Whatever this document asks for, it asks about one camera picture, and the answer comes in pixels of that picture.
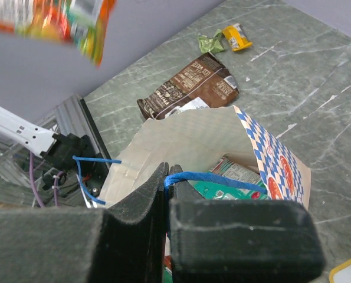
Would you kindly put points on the orange snack packet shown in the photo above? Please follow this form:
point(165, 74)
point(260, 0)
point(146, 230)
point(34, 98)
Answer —
point(82, 24)

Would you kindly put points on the aluminium rail frame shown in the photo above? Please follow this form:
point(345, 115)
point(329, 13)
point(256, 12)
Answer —
point(73, 116)

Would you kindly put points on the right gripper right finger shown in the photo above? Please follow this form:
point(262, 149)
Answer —
point(238, 240)

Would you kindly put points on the green snack packet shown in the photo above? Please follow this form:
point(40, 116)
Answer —
point(211, 44)

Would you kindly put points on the checkered paper bag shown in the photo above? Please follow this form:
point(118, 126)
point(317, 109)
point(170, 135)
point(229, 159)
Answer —
point(221, 141)

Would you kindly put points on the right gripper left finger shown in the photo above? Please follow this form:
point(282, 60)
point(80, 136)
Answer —
point(123, 243)

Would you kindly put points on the brown snack bag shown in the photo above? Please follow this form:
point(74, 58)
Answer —
point(203, 83)

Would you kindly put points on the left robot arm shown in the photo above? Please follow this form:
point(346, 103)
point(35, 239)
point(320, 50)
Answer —
point(56, 149)

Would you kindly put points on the yellow snack bar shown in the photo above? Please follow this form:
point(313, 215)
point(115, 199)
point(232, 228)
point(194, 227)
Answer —
point(236, 37)

